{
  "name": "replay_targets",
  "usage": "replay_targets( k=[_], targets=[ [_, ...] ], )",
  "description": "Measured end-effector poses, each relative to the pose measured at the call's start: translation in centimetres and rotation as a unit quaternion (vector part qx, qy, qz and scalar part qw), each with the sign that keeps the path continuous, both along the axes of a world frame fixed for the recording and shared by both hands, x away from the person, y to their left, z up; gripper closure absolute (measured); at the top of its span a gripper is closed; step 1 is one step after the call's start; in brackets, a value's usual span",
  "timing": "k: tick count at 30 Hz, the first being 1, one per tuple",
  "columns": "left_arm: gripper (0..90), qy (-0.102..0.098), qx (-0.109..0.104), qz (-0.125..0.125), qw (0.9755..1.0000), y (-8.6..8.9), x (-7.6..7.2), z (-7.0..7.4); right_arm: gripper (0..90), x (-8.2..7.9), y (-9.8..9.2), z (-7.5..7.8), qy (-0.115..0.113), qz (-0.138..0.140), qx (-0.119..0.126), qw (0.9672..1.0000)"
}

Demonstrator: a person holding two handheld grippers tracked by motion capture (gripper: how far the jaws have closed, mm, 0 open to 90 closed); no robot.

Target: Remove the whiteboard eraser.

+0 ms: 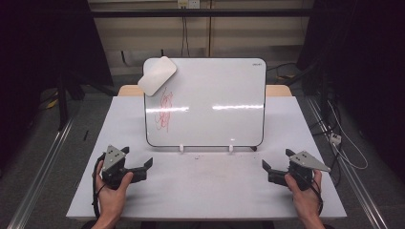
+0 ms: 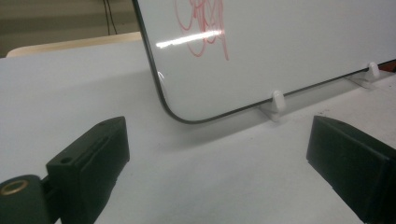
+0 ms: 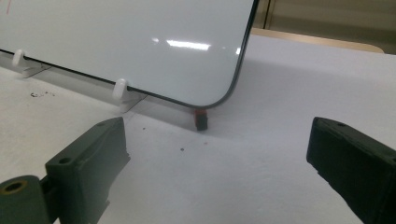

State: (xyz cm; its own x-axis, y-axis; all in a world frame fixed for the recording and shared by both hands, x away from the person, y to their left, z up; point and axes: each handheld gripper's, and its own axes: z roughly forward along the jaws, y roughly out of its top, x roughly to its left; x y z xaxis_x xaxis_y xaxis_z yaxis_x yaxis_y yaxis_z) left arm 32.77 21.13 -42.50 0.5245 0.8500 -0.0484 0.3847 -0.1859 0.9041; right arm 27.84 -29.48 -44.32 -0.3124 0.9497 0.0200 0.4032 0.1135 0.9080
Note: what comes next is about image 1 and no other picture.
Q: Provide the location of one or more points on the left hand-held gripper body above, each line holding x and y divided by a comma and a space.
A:
112, 159

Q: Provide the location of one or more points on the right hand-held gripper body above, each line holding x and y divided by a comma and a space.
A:
302, 167

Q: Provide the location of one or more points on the white whiteboard eraser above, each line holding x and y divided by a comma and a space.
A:
157, 76

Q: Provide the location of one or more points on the white whiteboard with black rim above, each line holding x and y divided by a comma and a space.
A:
216, 95

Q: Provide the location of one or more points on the person's right hand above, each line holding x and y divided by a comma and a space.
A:
307, 202

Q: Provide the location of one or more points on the person's left hand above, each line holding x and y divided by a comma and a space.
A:
110, 200

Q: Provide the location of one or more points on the black whiteboard stand foot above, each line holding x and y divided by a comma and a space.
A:
253, 148

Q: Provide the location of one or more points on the black pen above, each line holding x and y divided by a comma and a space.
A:
85, 135

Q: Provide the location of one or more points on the white whiteboard foot clip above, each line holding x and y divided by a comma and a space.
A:
230, 148
181, 148

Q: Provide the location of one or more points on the wooden table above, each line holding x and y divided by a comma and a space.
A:
130, 91

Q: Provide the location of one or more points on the black metal stand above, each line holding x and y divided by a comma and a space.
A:
62, 105

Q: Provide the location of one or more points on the black curtain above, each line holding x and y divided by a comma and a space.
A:
44, 44
366, 57

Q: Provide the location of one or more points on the black horizontal bar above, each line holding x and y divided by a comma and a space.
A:
223, 13

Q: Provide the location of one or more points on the metal floor rail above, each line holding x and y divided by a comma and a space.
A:
359, 187
38, 181

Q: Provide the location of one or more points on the white wall socket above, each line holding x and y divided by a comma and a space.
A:
188, 4

